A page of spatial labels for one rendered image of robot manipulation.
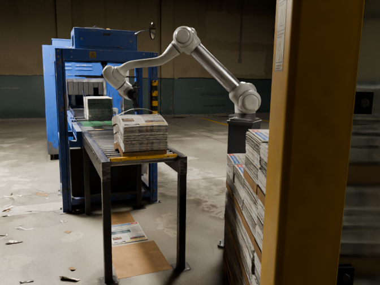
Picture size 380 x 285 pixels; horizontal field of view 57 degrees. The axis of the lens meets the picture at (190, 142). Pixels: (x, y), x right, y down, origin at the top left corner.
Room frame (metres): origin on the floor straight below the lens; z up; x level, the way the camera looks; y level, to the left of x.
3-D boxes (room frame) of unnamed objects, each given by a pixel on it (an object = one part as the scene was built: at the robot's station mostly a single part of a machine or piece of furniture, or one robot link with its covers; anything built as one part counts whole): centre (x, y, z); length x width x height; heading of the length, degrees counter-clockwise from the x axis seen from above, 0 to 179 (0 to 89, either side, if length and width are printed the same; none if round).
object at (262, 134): (1.53, -0.47, 1.06); 0.37 x 0.29 x 0.01; 93
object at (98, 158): (2.69, 0.75, 0.74); 1.34 x 0.05 x 0.12; 22
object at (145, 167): (3.73, 0.90, 0.38); 0.94 x 0.69 x 0.63; 112
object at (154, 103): (3.55, 0.36, 1.05); 0.05 x 0.05 x 0.45; 22
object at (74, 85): (6.26, 1.87, 1.04); 1.51 x 1.30 x 2.07; 22
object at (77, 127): (3.73, 0.90, 0.75); 0.70 x 0.65 x 0.10; 22
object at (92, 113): (4.26, 1.11, 0.93); 0.38 x 0.30 x 0.26; 22
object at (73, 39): (3.72, 0.90, 1.65); 0.60 x 0.45 x 0.20; 112
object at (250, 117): (2.65, -0.39, 1.03); 0.22 x 0.18 x 0.06; 60
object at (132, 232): (2.82, 0.53, 0.00); 0.37 x 0.28 x 0.01; 22
